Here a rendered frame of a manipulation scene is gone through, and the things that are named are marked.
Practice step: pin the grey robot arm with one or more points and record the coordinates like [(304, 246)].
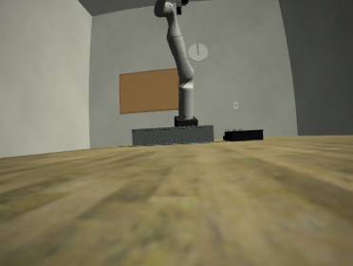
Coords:
[(185, 72)]

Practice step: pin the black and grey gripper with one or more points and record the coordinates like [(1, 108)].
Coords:
[(180, 3)]

